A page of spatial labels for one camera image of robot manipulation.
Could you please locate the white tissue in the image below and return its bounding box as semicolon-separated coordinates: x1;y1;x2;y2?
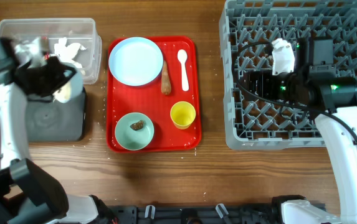
54;37;86;68

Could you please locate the yellow plastic cup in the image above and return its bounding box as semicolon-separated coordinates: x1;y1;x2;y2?
170;101;196;129

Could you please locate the white plastic spoon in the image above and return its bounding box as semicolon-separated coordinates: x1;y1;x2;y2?
177;49;189;91

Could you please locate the brown food scrap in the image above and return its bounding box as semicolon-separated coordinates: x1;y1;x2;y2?
130;120;145;131

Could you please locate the light green bowl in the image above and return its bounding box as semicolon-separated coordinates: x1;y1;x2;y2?
115;113;155;151

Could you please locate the orange carrot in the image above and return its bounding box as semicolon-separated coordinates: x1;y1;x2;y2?
161;61;171;95

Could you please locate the light blue bowl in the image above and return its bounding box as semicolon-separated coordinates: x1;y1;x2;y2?
53;82;72;103

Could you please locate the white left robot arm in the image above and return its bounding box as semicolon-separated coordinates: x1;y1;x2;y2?
0;37;108;223

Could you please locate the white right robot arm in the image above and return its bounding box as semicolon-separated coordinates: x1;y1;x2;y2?
238;38;357;223

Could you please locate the black waste bin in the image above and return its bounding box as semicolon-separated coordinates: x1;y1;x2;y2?
26;90;87;142

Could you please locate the grey dishwasher rack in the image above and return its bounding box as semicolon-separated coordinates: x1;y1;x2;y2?
219;0;357;150

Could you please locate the clear plastic storage bin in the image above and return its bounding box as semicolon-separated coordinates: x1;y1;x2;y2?
0;18;102;85

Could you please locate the light blue plate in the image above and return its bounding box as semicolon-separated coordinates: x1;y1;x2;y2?
108;37;164;86

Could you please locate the red plastic tray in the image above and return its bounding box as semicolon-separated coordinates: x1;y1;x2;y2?
106;36;202;152

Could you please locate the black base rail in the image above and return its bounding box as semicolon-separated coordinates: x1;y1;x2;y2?
110;203;282;224

